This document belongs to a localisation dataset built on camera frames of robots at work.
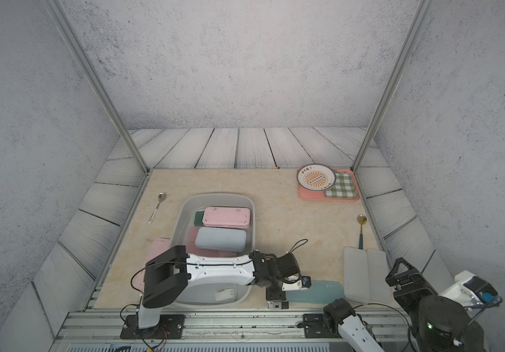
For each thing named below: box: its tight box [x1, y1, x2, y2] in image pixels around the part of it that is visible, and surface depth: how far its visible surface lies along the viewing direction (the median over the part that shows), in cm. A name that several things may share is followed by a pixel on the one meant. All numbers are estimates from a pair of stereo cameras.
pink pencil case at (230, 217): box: [202, 206, 252, 229], surface depth 98 cm
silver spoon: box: [147, 192, 166, 224], surface depth 110 cm
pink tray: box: [298, 168, 361, 201], surface depth 112 cm
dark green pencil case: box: [193, 211, 205, 226], surface depth 100 cm
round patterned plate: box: [296, 163, 337, 192], surface depth 117 cm
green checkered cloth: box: [323, 170, 359, 199], surface depth 113 cm
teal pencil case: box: [284, 280, 346, 304], surface depth 80 cm
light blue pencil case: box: [194, 226, 247, 253], surface depth 93 cm
